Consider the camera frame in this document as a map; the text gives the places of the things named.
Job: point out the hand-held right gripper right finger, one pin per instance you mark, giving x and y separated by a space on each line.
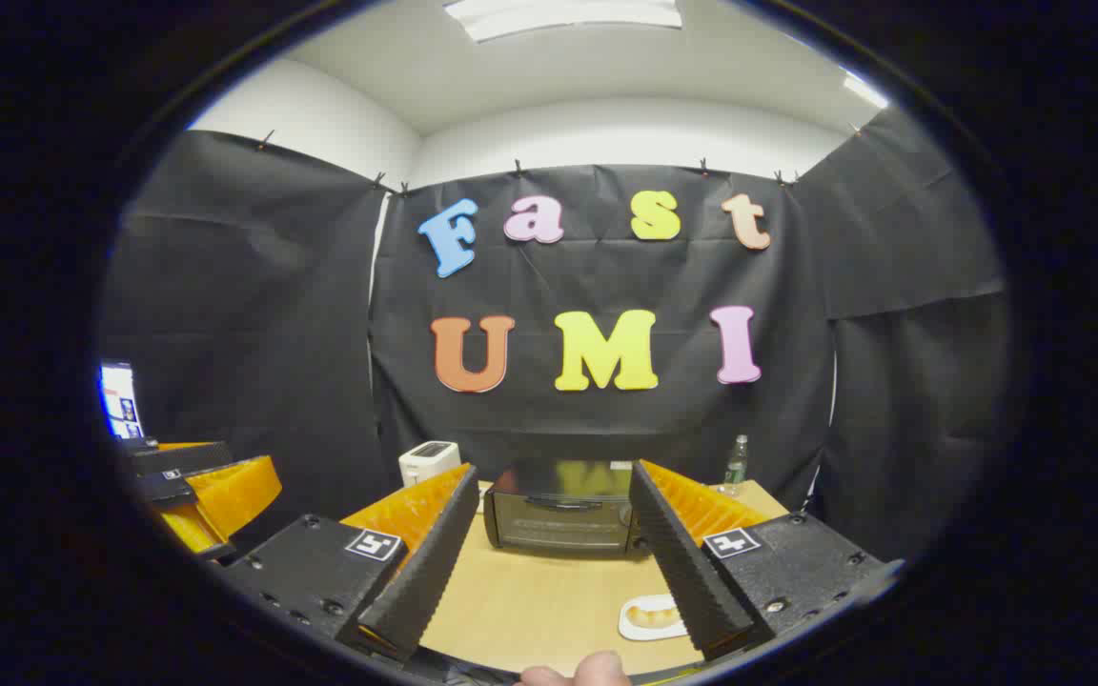
682 572

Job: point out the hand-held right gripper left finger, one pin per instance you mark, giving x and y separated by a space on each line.
425 572

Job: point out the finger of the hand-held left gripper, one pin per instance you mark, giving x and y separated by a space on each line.
182 458
234 495

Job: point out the golden bread roll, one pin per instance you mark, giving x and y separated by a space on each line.
654 615

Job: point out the black electric oven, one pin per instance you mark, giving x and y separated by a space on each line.
559 519

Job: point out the white plate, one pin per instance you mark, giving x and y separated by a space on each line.
640 633

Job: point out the computer monitor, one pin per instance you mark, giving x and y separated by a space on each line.
118 400

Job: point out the white toaster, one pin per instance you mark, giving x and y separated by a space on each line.
428 462

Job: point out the clear plastic water bottle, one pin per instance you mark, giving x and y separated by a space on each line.
736 467

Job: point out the black backdrop cloth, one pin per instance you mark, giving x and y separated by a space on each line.
606 419

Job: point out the small ceiling light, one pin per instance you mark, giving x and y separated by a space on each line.
865 91

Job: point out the ceiling light panel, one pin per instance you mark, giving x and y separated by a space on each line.
563 14

